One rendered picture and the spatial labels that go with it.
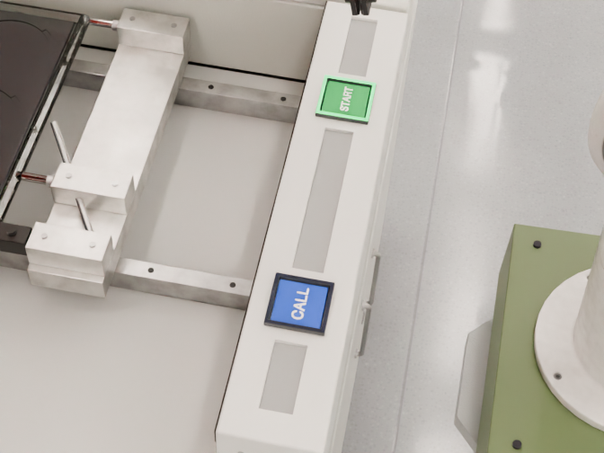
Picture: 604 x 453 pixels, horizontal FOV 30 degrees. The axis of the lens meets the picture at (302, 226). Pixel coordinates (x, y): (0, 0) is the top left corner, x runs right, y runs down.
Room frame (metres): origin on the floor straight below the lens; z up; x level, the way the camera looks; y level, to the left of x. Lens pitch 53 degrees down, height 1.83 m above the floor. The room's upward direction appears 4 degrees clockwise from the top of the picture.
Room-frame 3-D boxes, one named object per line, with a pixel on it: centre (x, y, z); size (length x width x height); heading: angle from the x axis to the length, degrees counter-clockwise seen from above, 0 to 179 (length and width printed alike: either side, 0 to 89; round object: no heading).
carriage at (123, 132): (0.81, 0.21, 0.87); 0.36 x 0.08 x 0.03; 172
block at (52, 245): (0.65, 0.23, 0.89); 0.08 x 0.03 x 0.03; 82
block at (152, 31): (0.97, 0.19, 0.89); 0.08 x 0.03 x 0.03; 82
